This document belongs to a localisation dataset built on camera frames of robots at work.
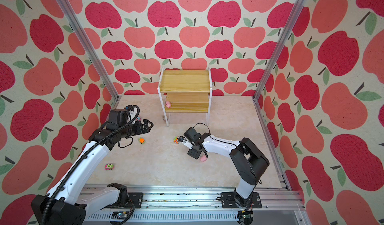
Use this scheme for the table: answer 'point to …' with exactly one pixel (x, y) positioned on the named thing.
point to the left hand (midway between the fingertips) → (148, 126)
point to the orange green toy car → (141, 140)
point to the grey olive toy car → (164, 118)
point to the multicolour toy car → (176, 140)
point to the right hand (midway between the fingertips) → (198, 146)
